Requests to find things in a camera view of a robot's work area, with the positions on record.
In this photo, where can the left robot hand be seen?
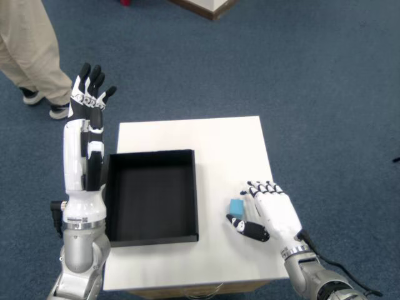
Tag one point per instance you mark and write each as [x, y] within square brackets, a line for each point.
[73, 162]

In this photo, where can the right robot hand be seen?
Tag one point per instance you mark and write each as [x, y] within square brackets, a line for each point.
[278, 212]

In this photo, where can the blue cube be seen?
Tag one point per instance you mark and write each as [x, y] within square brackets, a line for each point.
[236, 207]

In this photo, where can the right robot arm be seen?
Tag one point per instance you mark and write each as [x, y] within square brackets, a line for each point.
[306, 272]

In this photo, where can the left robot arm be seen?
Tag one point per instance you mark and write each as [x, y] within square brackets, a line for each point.
[78, 250]

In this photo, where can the black open box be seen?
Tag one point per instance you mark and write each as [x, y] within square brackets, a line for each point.
[150, 193]

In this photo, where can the black and white sneaker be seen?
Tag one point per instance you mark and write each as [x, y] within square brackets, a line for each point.
[31, 98]
[57, 112]

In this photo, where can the white table with wooden base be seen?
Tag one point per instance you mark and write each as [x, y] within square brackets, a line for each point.
[225, 150]

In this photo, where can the beige trousers of person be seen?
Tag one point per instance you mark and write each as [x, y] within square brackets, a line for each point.
[25, 43]

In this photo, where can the small red object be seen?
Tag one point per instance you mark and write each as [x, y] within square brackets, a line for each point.
[125, 2]

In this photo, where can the wooden platform with white top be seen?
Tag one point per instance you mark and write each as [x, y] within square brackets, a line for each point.
[209, 6]

